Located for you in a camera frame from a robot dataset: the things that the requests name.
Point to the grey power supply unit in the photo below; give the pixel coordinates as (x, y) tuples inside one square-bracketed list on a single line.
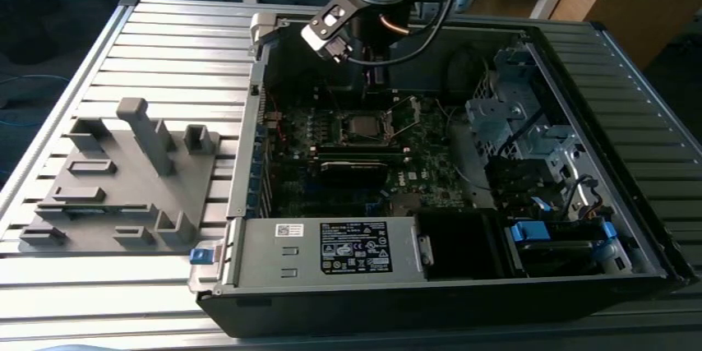
[(308, 260)]

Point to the black graphics card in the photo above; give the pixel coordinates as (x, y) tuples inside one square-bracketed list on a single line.
[(354, 180)]

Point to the blue case latch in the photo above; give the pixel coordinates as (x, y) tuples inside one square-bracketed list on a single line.
[(201, 256)]

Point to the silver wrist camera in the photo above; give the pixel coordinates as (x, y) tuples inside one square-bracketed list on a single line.
[(324, 26)]

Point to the silver metal drive cage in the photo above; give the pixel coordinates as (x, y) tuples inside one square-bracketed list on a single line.
[(495, 116)]

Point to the dark office chair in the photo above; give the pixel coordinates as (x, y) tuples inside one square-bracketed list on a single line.
[(30, 38)]

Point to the grey case latch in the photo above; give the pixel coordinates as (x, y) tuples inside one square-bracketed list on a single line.
[(262, 28)]

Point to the green motherboard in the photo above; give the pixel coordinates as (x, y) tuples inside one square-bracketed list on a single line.
[(433, 162)]

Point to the CPU socket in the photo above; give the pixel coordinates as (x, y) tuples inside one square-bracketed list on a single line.
[(346, 127)]

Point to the black open PC case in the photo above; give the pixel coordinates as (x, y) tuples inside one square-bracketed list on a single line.
[(439, 314)]

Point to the grey parts rack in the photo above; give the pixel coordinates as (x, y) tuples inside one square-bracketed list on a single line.
[(126, 203)]

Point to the green RAM stick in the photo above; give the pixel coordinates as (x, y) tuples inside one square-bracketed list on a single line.
[(94, 210)]

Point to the hard disk in blue carrier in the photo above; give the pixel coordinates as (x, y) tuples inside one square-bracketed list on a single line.
[(555, 256)]

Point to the white-clip RAM slot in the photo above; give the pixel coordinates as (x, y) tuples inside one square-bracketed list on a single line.
[(357, 149), (360, 157)]

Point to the CPU with silver top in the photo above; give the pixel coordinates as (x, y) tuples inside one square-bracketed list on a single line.
[(365, 126)]

